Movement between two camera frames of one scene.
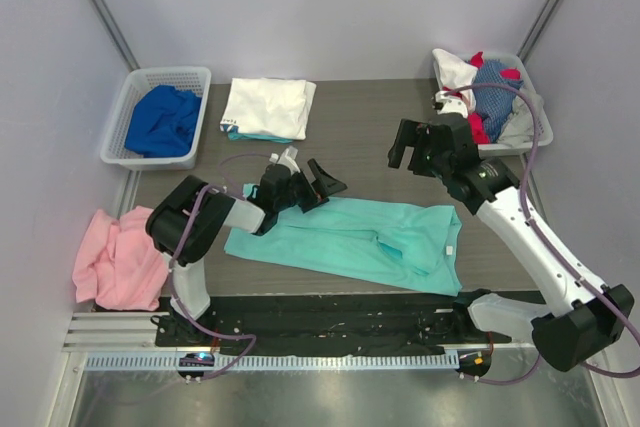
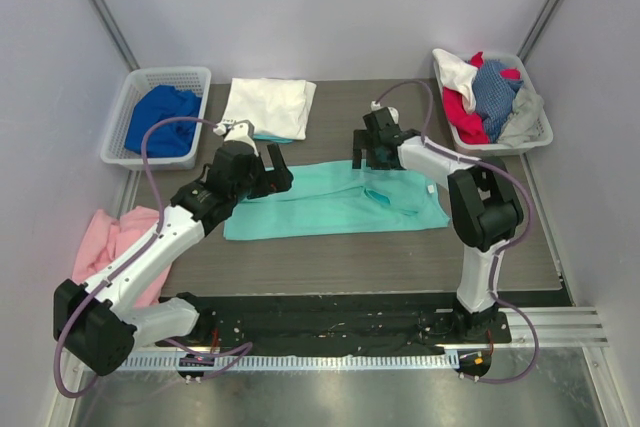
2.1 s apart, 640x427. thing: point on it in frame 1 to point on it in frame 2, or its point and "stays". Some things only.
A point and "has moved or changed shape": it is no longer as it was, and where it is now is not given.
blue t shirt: x=163 y=122 stays
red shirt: x=475 y=121 stays
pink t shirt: x=116 y=265 stays
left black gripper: x=304 y=192 to x=267 y=178
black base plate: x=332 y=324 stays
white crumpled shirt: x=452 y=73 stays
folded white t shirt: x=268 y=105 stays
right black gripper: x=420 y=148 to x=373 y=148
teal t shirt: x=407 y=246 has moved or changed shape
